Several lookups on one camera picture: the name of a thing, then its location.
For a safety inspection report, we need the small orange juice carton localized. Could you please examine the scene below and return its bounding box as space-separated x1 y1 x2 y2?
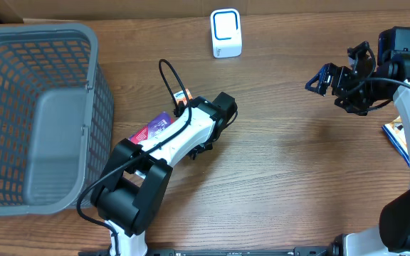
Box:
174 88 193 105

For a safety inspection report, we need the purple red snack pouch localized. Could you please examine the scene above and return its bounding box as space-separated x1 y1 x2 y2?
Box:
129 112 174 144

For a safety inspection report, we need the white barcode scanner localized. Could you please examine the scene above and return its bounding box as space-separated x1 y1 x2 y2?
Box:
210 9 243 58

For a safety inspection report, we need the grey plastic mesh basket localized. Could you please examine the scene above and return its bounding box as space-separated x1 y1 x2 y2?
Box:
0 23 114 216

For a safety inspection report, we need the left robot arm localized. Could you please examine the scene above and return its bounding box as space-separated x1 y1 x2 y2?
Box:
90 92 238 255

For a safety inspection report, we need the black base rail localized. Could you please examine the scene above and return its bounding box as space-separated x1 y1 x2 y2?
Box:
78 245 337 256

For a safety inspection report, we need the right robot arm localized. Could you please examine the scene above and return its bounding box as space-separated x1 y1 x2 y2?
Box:
305 26 410 255

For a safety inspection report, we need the yellow snack bag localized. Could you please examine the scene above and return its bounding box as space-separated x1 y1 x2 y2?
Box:
382 116 410 166

